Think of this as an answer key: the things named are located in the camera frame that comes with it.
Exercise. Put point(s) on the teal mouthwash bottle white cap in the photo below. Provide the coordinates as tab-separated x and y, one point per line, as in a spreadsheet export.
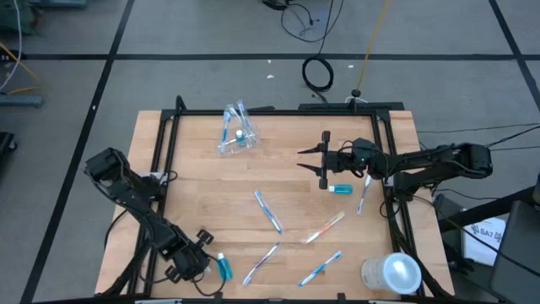
240	139
343	189
225	270

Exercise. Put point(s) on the black metal beam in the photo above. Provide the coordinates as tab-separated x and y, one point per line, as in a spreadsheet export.
485	211

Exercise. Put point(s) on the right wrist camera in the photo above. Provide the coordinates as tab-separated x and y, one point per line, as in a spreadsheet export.
363	147

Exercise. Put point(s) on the white printed paper sheet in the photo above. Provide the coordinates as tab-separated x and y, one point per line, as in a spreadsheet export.
483	245

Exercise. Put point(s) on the clear acrylic organizer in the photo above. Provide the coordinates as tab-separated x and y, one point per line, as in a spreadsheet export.
249	145

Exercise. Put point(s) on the black chair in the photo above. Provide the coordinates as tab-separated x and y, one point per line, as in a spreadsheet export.
519	253

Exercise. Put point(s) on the black aluminium table frame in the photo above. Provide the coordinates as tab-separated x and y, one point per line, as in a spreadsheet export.
274	112

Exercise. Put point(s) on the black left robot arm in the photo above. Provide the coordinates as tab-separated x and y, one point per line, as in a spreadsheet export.
139	202

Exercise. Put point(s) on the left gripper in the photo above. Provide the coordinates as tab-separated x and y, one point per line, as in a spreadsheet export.
190	262

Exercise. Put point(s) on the white plastic canister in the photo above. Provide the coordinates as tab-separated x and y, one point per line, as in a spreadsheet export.
390	274

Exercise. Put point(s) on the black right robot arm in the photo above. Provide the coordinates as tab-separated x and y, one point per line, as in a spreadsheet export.
430	162

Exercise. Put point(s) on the purple toothbrush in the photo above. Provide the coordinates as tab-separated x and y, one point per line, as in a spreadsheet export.
363	200
261	263

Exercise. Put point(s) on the grey bar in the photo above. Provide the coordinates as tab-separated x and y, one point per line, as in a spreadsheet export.
21	100

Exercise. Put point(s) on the orange toothbrush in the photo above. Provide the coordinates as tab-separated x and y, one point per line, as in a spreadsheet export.
324	228

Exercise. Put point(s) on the green crate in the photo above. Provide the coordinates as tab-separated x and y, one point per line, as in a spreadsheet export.
17	19

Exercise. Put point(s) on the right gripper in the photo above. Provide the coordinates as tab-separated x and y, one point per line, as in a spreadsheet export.
339	162

